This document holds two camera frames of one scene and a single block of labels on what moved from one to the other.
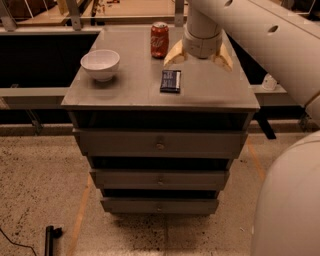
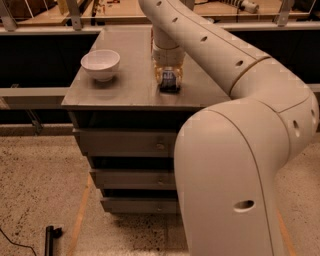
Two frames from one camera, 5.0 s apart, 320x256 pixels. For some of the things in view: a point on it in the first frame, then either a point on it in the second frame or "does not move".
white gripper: (202, 47) to (167, 58)
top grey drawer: (161, 142) does not move
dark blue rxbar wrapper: (170, 81) does not move
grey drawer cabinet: (161, 139) does not move
